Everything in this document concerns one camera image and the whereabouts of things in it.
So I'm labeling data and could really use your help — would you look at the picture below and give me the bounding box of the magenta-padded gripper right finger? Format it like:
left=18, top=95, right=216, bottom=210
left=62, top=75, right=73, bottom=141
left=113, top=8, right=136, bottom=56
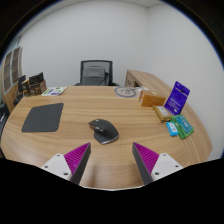
left=132, top=142, right=184, bottom=186

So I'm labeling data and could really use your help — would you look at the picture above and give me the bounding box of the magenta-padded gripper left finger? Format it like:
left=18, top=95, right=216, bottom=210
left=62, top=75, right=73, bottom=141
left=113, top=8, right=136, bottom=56
left=40, top=142, right=92, bottom=185

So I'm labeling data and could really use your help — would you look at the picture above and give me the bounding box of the dark grey computer mouse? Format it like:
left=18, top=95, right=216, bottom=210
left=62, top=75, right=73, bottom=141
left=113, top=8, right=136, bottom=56
left=88, top=118, right=120, bottom=145

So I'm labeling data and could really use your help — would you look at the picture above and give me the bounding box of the dark grey mouse pad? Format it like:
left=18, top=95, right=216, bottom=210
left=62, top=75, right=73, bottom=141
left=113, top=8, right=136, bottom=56
left=21, top=102, right=65, bottom=133

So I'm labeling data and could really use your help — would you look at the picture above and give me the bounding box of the small blue box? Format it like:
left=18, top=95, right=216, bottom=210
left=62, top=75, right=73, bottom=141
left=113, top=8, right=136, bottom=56
left=165, top=121, right=179, bottom=137

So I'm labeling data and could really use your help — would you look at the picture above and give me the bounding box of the tan box with white label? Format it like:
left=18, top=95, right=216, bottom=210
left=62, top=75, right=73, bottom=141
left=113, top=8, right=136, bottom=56
left=152, top=105, right=172, bottom=123

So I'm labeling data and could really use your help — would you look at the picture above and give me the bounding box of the green package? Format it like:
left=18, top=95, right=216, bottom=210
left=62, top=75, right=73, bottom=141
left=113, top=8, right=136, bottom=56
left=171, top=114, right=195, bottom=140

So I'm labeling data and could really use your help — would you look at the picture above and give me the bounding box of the orange cardboard box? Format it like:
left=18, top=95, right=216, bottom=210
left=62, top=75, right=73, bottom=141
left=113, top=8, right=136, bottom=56
left=138, top=89, right=167, bottom=108

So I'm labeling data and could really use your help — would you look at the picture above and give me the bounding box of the purple package card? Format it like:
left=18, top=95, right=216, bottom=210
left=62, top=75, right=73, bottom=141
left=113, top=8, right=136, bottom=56
left=163, top=80, right=191, bottom=116

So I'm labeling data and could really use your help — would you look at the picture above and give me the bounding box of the white printed sticker sheet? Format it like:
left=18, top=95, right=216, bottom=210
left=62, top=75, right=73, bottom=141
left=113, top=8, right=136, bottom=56
left=41, top=86, right=69, bottom=97

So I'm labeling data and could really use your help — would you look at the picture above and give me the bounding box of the wooden side desk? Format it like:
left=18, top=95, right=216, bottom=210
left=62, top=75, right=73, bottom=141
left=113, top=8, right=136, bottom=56
left=124, top=69, right=176, bottom=98

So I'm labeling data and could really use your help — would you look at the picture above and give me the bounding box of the large brown cardboard box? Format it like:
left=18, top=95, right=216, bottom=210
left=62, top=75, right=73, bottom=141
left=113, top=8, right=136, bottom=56
left=29, top=80, right=48, bottom=96

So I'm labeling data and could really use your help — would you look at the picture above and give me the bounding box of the black leather office chair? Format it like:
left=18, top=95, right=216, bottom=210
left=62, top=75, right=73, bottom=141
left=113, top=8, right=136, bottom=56
left=0, top=103, right=11, bottom=134

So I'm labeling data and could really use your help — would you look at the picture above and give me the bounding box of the grey backpack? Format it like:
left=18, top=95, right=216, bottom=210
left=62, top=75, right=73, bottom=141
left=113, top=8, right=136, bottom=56
left=80, top=65, right=107, bottom=86

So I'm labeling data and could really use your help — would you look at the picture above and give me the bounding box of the small brown cardboard box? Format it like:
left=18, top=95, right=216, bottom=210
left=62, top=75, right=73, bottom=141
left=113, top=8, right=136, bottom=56
left=21, top=79, right=32, bottom=98

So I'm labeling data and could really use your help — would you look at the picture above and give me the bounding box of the black tray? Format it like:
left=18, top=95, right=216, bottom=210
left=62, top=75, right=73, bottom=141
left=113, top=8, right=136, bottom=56
left=28, top=71, right=45, bottom=86

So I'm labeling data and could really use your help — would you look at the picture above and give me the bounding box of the black visitor chair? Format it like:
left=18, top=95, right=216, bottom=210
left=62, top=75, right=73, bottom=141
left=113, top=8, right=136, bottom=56
left=13, top=74, right=27, bottom=106

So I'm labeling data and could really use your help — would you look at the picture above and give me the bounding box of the black mesh office chair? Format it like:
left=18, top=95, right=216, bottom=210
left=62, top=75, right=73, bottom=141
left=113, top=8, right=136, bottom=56
left=73, top=59, right=120, bottom=87

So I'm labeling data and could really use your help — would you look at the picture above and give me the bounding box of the wooden shelf unit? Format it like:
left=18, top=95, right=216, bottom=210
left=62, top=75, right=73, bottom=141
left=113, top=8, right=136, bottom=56
left=1, top=46, right=24, bottom=113

